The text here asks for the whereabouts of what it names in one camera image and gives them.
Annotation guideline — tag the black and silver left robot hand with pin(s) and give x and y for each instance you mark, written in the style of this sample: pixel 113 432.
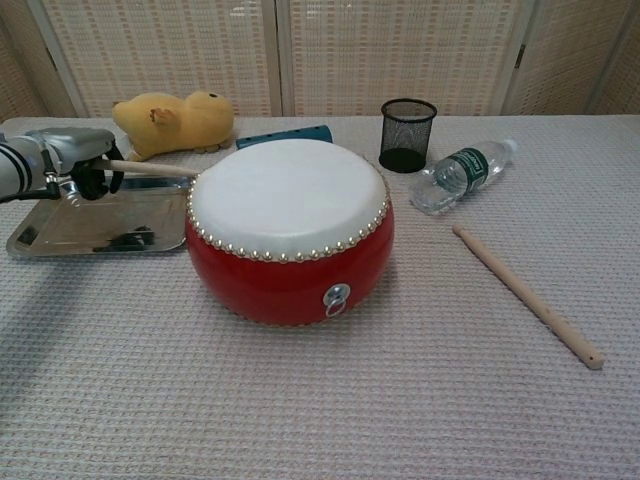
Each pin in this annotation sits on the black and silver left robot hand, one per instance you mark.
pixel 75 147

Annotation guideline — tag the wooden drumstick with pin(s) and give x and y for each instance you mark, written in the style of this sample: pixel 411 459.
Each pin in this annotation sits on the wooden drumstick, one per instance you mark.
pixel 160 168
pixel 525 297

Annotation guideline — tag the rectangular metal tray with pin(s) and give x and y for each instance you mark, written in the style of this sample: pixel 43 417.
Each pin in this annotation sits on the rectangular metal tray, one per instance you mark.
pixel 60 225

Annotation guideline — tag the red drum with white skin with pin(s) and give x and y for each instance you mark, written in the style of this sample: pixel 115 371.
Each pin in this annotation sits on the red drum with white skin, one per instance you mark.
pixel 280 270

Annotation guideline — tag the yellow plush animal toy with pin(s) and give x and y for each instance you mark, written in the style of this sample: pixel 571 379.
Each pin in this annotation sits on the yellow plush animal toy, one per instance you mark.
pixel 185 125

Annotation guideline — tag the teal block with holes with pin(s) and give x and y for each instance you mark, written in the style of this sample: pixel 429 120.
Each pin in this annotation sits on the teal block with holes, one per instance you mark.
pixel 300 134

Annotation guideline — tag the woven folding screen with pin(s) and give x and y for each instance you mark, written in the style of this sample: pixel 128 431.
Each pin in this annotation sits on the woven folding screen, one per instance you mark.
pixel 350 55

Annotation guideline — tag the black mesh pen holder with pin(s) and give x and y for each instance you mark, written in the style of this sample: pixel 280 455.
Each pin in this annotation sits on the black mesh pen holder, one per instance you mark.
pixel 407 135

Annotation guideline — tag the white woven tablecloth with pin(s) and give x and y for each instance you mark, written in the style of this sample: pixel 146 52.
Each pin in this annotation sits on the white woven tablecloth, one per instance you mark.
pixel 320 400

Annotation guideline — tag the clear water bottle green label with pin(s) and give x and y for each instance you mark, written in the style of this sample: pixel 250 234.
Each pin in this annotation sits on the clear water bottle green label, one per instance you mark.
pixel 465 170

